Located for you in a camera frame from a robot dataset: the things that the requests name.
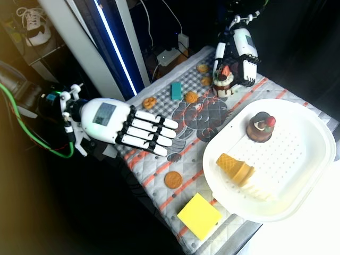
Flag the white perforated insert plate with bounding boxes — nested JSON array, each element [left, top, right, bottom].
[[225, 127, 309, 208]]

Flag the white plug adapter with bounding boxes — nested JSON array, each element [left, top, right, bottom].
[[177, 33, 190, 50]]

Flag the teal rectangular block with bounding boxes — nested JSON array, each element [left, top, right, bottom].
[[171, 81, 182, 101]]

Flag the white cable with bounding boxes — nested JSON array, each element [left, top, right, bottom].
[[161, 0, 184, 35], [139, 0, 155, 47]]

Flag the toy soft-serve ice cream cone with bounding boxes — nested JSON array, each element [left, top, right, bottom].
[[215, 153, 279, 202]]

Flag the white power strip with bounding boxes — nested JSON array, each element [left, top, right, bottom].
[[156, 49, 181, 67]]

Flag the swirl butter cookie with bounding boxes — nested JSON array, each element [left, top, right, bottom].
[[184, 91, 199, 104]]

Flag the grey quilt with bear print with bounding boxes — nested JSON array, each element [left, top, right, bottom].
[[121, 45, 340, 255]]

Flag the round tan biscuit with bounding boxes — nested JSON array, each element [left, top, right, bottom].
[[164, 171, 183, 189]]

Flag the green cable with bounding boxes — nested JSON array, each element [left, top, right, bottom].
[[0, 82, 75, 159]]

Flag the white perforated tray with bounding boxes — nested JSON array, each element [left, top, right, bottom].
[[202, 98, 337, 223]]

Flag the white post with blue light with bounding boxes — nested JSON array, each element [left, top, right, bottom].
[[37, 0, 151, 103]]

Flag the white sneaker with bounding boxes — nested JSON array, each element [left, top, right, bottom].
[[16, 6, 52, 47]]

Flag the yellow foam block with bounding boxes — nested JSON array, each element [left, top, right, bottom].
[[176, 192, 223, 242]]

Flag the strawberry cake with chocolate drip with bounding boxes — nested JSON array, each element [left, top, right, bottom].
[[212, 65, 235, 98]]

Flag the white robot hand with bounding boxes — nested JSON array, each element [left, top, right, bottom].
[[79, 97, 180, 157], [213, 26, 261, 88]]

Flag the pretzel butter cookie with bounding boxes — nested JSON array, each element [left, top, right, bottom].
[[142, 97, 158, 109]]

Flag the chocolate cake with cherry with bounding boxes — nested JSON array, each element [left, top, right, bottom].
[[246, 111, 276, 143]]

